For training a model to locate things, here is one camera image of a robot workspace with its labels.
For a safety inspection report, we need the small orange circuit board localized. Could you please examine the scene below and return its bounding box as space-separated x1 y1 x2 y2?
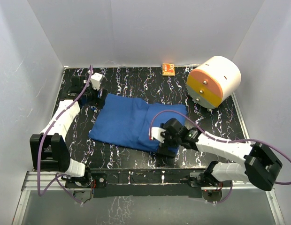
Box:
162 63 176 76

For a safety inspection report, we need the white cylindrical drawer container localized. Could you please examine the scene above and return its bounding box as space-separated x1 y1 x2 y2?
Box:
186 56 241 109

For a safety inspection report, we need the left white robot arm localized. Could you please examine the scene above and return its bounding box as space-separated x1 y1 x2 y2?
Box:
30 73 107 187

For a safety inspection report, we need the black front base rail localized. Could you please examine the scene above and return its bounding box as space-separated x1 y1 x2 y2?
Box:
65 167 230 199

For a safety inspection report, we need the blue surgical drape cloth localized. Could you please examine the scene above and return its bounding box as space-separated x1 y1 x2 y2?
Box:
89 93 187 152

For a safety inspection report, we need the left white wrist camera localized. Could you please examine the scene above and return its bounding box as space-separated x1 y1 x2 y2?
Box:
84 73 103 90

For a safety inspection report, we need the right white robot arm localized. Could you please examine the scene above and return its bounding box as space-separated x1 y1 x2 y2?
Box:
149 118 283 191

